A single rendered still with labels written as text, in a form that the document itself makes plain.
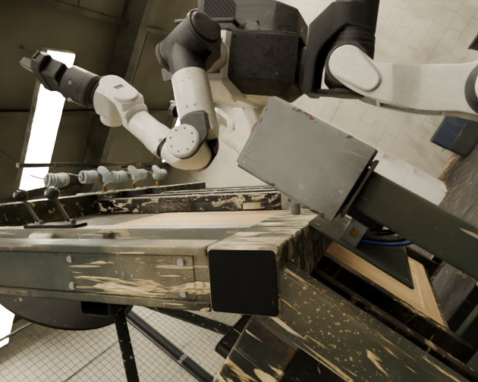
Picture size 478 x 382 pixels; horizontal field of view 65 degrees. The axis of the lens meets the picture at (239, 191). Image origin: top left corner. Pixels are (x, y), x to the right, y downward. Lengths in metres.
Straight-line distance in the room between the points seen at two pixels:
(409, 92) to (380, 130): 5.15
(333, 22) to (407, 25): 5.19
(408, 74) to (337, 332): 0.67
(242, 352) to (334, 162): 0.33
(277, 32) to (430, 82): 0.40
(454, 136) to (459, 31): 1.69
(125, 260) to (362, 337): 0.41
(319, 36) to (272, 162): 0.59
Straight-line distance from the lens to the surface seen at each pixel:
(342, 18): 1.09
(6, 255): 0.93
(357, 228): 0.83
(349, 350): 0.60
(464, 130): 5.13
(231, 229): 0.86
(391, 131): 6.17
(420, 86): 1.05
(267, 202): 1.55
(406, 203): 0.57
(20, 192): 1.21
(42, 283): 0.86
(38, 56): 1.09
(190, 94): 0.91
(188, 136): 0.84
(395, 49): 6.21
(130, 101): 0.95
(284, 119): 0.55
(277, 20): 1.09
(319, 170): 0.54
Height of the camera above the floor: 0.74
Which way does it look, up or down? 16 degrees up
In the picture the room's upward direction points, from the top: 58 degrees counter-clockwise
